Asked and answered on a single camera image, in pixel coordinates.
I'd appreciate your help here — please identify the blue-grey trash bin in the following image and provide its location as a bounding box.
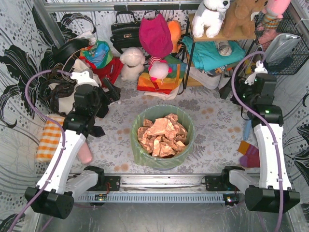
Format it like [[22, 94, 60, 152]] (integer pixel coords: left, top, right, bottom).
[[143, 154, 188, 170]]

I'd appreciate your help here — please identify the green trash bag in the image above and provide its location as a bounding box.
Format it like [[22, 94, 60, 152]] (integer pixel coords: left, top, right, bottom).
[[130, 104, 196, 166]]

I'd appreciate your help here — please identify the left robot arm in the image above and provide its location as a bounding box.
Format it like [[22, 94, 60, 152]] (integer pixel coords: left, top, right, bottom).
[[25, 78, 120, 219]]

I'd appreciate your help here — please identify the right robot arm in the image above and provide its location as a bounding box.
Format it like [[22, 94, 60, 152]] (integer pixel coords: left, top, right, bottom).
[[205, 73, 300, 213]]

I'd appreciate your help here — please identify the cream canvas tote bag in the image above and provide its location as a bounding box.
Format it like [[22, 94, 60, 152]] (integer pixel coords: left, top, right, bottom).
[[48, 59, 102, 115]]

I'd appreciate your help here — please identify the magenta cloth bag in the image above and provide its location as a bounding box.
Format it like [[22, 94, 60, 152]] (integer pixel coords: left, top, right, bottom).
[[139, 13, 173, 58]]

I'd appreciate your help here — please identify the red cloth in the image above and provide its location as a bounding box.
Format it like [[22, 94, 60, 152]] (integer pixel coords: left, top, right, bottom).
[[85, 57, 123, 87]]

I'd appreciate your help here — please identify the white fluffy plush lamb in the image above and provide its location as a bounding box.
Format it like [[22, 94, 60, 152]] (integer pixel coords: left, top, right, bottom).
[[120, 47, 145, 81]]

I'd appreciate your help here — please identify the colourful printed cloth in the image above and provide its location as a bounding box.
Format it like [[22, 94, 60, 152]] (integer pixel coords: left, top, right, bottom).
[[79, 41, 113, 69]]

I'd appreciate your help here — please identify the pink white plush doll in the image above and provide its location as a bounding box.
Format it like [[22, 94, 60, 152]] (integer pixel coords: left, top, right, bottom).
[[148, 56, 172, 81]]

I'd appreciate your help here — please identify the grey small plush ball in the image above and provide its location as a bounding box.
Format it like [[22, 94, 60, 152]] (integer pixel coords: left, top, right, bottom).
[[216, 41, 232, 56]]

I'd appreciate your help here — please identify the black hat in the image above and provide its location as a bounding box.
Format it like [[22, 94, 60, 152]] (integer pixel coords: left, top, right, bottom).
[[52, 38, 90, 64]]

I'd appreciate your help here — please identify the orange checked towel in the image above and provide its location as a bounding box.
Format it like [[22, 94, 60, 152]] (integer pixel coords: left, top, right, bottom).
[[35, 120, 61, 162]]

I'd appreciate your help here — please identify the silver foil pouch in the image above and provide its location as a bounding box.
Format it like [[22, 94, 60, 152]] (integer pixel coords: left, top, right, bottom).
[[265, 33, 301, 63]]

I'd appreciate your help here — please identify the pink glasses case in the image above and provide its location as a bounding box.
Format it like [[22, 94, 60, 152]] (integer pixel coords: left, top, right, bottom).
[[78, 142, 93, 164]]

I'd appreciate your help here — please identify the teal folded cloth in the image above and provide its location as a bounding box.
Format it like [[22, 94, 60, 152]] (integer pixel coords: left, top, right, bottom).
[[192, 41, 246, 71]]

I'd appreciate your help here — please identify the black leather handbag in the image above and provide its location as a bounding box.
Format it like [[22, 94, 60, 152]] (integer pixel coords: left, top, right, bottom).
[[110, 11, 142, 54]]

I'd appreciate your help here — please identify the rainbow striped cloth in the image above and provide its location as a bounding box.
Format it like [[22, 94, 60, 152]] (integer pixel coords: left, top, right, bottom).
[[137, 55, 187, 94]]

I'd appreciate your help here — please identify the crumpled brown paper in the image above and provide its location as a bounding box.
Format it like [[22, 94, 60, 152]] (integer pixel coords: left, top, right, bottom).
[[137, 114, 188, 159]]

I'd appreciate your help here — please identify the brown teddy bear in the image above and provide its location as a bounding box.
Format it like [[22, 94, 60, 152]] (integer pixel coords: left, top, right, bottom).
[[222, 0, 268, 38]]

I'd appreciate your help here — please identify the orange plush toy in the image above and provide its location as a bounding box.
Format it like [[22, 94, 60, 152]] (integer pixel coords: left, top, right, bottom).
[[167, 20, 182, 53]]

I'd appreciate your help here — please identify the white plush dog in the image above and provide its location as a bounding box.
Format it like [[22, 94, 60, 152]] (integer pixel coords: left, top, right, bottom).
[[192, 0, 230, 38]]

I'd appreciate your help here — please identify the pink plush toy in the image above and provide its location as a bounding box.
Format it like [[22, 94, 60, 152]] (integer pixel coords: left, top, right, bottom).
[[261, 0, 291, 29]]

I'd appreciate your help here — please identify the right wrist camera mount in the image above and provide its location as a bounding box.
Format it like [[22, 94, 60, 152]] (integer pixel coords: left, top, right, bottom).
[[244, 60, 268, 86]]

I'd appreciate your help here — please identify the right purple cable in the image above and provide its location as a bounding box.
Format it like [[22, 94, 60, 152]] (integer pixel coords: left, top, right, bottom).
[[231, 51, 284, 232]]

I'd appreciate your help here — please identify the purple cable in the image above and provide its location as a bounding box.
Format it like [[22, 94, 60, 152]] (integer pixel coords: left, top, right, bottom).
[[0, 69, 73, 232], [231, 51, 284, 232]]

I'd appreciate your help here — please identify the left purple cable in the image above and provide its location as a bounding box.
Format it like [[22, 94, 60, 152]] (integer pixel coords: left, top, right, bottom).
[[0, 69, 73, 232]]

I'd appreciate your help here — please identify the black wire basket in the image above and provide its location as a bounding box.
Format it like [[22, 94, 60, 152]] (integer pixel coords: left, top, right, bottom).
[[255, 11, 309, 75]]

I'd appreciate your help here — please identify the metal mounting rail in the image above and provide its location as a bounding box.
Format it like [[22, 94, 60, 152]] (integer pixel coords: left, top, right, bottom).
[[75, 174, 244, 206]]

